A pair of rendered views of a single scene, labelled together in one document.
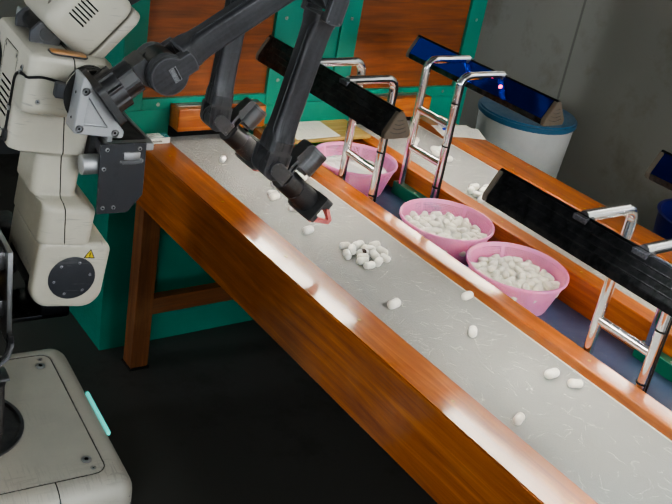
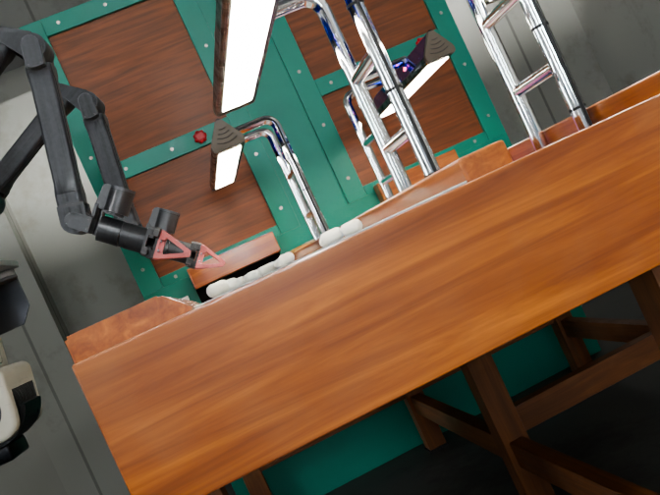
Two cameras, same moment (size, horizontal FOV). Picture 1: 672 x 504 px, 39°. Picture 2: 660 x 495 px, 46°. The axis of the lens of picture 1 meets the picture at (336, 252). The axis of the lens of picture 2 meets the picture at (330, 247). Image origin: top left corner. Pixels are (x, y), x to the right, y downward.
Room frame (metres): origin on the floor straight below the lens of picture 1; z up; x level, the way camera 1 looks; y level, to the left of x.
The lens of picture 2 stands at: (0.71, -1.07, 0.74)
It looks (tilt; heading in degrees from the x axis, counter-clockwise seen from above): 0 degrees down; 30
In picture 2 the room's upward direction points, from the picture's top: 25 degrees counter-clockwise
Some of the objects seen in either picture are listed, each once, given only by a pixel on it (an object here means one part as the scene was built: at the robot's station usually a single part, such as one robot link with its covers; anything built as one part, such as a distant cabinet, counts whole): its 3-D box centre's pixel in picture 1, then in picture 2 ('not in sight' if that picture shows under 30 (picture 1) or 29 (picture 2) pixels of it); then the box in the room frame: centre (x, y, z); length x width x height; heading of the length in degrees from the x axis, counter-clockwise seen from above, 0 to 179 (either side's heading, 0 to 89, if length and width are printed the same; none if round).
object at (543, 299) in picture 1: (513, 281); not in sight; (2.20, -0.46, 0.72); 0.27 x 0.27 x 0.10
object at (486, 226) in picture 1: (443, 233); not in sight; (2.42, -0.28, 0.72); 0.27 x 0.27 x 0.10
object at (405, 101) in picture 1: (392, 105); (417, 176); (3.18, -0.10, 0.83); 0.30 x 0.06 x 0.07; 129
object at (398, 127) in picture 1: (328, 82); (221, 157); (2.45, 0.10, 1.08); 0.62 x 0.08 x 0.07; 39
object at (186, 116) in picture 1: (218, 114); (234, 260); (2.75, 0.43, 0.83); 0.30 x 0.06 x 0.07; 129
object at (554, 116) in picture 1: (481, 77); (404, 79); (2.81, -0.33, 1.08); 0.62 x 0.08 x 0.07; 39
